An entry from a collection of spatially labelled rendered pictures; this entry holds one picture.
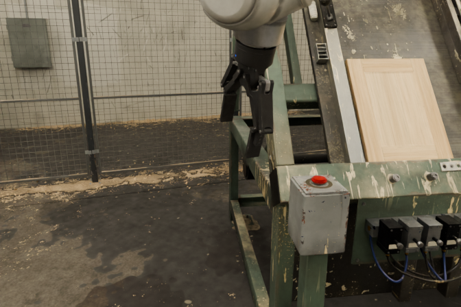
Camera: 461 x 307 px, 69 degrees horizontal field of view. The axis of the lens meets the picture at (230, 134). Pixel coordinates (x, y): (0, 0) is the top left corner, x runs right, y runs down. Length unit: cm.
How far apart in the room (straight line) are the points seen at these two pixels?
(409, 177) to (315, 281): 47
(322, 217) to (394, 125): 56
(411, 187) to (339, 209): 40
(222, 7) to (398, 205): 97
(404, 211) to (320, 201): 45
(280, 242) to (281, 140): 33
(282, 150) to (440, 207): 55
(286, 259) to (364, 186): 35
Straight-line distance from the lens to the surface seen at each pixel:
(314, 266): 99
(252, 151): 67
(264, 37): 59
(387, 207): 121
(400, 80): 142
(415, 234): 116
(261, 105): 60
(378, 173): 119
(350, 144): 119
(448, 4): 167
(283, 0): 41
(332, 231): 91
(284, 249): 117
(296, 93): 128
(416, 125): 137
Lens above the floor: 128
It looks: 15 degrees down
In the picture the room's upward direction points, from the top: straight up
